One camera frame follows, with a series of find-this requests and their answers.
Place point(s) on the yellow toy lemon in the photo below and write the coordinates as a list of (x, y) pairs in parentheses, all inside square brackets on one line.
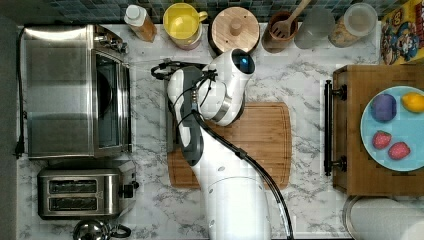
[(413, 102)]

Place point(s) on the yellow cereal box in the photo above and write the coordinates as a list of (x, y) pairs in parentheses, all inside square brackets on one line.
[(402, 35)]

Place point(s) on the orange bottle with white cap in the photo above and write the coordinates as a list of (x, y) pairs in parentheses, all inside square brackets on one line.
[(139, 21)]

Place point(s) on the wooden drawer box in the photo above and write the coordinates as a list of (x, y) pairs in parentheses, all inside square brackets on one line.
[(353, 88)]

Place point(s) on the clear cereal jar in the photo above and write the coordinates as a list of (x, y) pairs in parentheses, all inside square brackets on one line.
[(358, 21)]

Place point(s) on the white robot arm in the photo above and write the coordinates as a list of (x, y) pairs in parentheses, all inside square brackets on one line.
[(235, 199)]

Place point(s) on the bamboo cutting board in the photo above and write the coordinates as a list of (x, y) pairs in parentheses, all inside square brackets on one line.
[(264, 132)]

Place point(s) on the steel kettle with black knob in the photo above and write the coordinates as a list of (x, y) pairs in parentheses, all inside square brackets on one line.
[(93, 229)]

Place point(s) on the frosted grey tumbler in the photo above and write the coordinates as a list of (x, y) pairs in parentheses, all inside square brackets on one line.
[(317, 25)]

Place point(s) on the steel paper towel holder base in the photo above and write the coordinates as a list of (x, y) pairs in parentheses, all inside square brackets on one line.
[(350, 217)]

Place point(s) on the black drawer handle bar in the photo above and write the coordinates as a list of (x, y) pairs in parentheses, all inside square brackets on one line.
[(329, 94)]

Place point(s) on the yellow mug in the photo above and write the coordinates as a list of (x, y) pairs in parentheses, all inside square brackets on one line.
[(181, 21)]

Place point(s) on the purple toy fruit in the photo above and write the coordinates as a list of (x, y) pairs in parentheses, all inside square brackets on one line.
[(383, 108)]

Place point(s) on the toaster oven glass door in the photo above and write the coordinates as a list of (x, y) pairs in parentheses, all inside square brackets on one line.
[(111, 115)]

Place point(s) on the brown wooden utensil holder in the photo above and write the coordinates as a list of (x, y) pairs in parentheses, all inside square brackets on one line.
[(273, 43)]

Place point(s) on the stainless steel toaster oven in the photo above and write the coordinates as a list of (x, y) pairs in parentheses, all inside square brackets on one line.
[(57, 70)]

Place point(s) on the black canister with wooden lid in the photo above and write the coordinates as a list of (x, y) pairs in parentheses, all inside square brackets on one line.
[(234, 28)]

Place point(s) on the silver two-slot toaster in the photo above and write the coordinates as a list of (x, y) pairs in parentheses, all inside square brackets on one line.
[(87, 191)]

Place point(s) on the light blue plate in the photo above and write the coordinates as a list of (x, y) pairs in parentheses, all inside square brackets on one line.
[(405, 127)]

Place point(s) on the red toy strawberry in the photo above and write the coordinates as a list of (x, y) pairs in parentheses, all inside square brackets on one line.
[(399, 150), (381, 139)]

